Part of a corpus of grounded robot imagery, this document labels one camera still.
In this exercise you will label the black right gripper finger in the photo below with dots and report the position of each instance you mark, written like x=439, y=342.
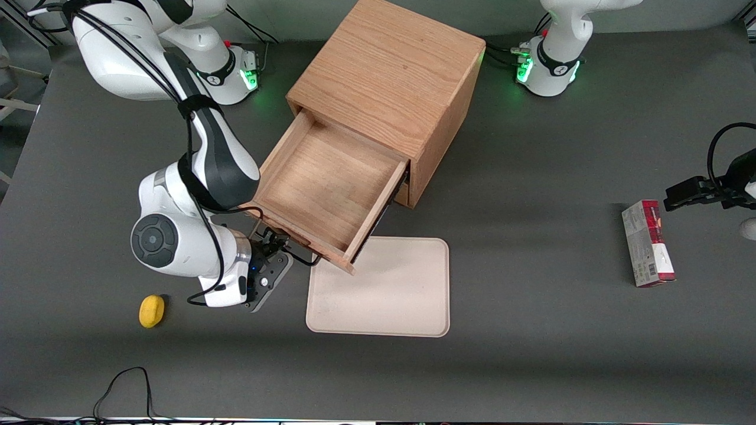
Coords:
x=284, y=247
x=280, y=236

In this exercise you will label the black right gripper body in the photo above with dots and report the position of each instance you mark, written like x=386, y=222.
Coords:
x=264, y=244

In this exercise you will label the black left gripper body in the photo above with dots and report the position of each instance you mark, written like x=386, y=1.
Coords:
x=734, y=190

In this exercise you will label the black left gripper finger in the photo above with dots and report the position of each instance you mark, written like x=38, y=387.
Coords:
x=685, y=200
x=697, y=184

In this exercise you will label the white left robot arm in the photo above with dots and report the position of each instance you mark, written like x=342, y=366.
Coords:
x=555, y=59

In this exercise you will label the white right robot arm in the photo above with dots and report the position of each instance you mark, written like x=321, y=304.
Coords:
x=177, y=236

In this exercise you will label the wooden drawer cabinet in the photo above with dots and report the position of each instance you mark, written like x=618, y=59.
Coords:
x=390, y=65

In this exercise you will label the red and grey carton box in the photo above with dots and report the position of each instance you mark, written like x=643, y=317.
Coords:
x=647, y=242

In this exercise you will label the beige plastic tray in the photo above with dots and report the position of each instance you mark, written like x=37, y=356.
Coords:
x=396, y=295

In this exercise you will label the yellow lemon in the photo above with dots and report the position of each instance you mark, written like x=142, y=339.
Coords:
x=151, y=311

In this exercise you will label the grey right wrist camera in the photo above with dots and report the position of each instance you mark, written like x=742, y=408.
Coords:
x=270, y=283

